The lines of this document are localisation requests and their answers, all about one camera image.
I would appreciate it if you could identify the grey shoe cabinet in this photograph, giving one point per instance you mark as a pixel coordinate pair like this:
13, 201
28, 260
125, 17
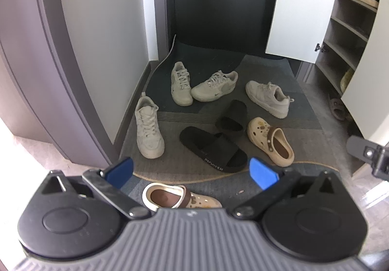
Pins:
343, 28

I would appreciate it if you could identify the metal cabinet hinge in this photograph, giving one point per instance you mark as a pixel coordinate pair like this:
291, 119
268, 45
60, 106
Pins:
319, 47

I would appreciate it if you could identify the grey patterned floor mat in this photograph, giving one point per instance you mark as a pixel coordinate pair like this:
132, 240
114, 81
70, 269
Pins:
304, 137

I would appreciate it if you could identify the beige slide sandal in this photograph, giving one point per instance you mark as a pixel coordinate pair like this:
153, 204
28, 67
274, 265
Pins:
337, 108

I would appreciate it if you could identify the cream clog with charms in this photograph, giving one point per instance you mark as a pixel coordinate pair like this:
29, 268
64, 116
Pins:
258, 131
199, 199

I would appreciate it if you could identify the black slide sandal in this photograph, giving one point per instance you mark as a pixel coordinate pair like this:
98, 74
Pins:
234, 113
194, 140

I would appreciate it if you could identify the dark entrance door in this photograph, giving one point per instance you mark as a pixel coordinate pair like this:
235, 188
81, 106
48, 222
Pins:
218, 0

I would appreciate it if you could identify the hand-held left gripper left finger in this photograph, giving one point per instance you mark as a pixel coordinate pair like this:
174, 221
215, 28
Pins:
121, 170

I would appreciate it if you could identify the beige sneaker teal logo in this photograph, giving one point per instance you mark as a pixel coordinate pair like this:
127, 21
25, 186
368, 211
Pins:
209, 90
182, 95

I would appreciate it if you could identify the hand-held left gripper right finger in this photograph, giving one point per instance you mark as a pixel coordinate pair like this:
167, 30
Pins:
261, 174

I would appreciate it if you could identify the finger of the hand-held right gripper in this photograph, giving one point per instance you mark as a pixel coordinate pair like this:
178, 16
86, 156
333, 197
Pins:
361, 149

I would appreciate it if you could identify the white cabinet door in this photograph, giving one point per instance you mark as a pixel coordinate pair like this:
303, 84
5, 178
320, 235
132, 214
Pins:
373, 92
301, 10

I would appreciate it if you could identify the white lace-up sneaker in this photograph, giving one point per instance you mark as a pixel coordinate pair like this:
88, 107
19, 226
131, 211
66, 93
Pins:
267, 98
149, 134

